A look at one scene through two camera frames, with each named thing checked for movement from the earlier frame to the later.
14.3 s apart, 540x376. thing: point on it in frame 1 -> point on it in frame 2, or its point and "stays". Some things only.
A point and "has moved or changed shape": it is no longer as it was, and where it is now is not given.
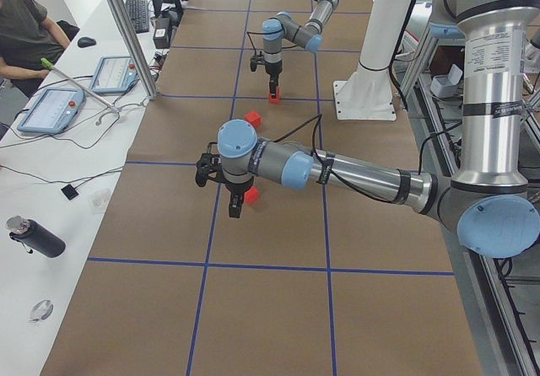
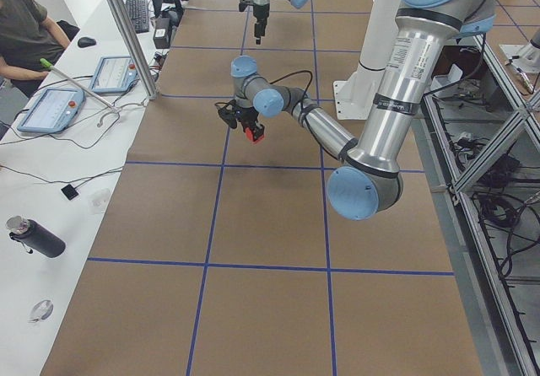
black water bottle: x=33 y=237 stays
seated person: x=26 y=36 stays
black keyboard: x=137 y=8 stays
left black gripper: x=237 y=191 -> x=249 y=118
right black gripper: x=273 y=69 -> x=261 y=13
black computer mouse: x=86 y=42 stays
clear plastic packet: x=97 y=201 stays
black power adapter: x=161 y=32 stays
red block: x=251 y=196 has moved or changed shape
